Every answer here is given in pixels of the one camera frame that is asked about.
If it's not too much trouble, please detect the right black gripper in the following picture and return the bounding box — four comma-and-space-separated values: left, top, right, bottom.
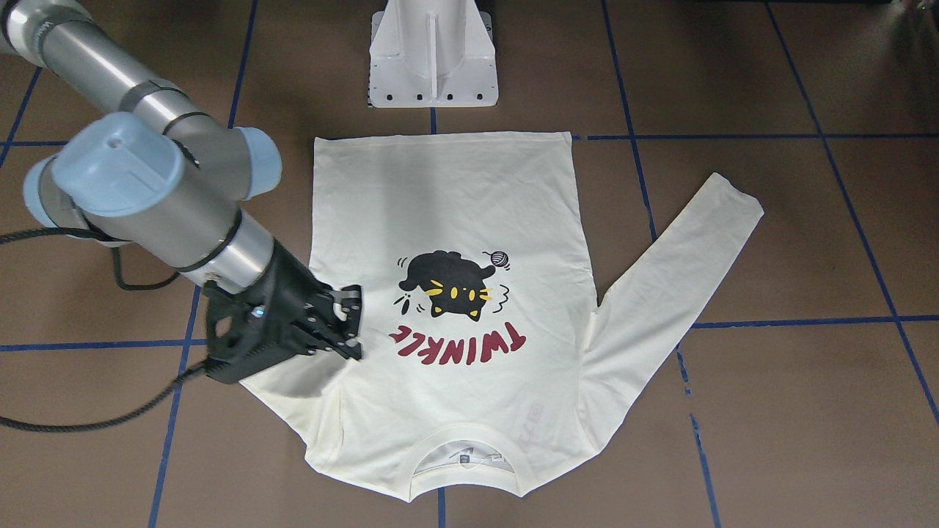
202, 243, 363, 384

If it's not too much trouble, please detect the cream long-sleeve cat shirt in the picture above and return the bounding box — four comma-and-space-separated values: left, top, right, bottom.
244, 131, 764, 502

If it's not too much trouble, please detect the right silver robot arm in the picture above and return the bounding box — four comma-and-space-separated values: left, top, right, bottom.
2, 1, 362, 384

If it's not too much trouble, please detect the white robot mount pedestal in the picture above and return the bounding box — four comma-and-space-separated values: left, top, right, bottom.
367, 1, 500, 109

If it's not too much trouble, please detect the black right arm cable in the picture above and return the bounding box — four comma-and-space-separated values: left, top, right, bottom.
0, 227, 213, 433

